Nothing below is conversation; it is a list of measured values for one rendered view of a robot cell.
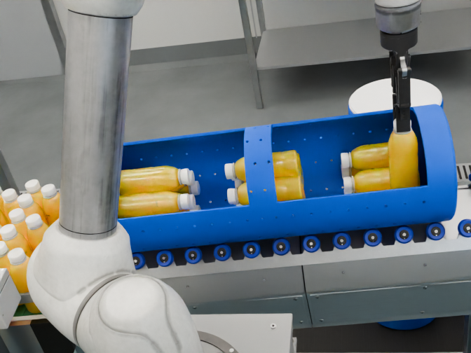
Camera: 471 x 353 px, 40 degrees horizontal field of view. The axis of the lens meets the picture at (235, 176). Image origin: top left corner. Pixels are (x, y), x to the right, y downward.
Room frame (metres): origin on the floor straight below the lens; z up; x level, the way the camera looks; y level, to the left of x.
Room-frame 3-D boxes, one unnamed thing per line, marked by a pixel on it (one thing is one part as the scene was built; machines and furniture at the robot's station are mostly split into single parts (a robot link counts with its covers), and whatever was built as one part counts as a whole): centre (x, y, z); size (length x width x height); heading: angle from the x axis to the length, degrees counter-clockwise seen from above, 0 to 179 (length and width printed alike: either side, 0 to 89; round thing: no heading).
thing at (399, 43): (1.22, -0.39, 1.43); 0.08 x 0.07 x 0.09; 170
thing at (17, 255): (1.26, 0.57, 1.07); 0.04 x 0.04 x 0.02
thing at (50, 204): (1.53, 0.52, 0.98); 0.07 x 0.07 x 0.17
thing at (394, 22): (1.22, -0.39, 1.50); 0.09 x 0.09 x 0.06
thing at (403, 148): (1.22, -0.39, 1.15); 0.07 x 0.07 x 0.17
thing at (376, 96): (1.71, -0.53, 1.03); 0.28 x 0.28 x 0.01
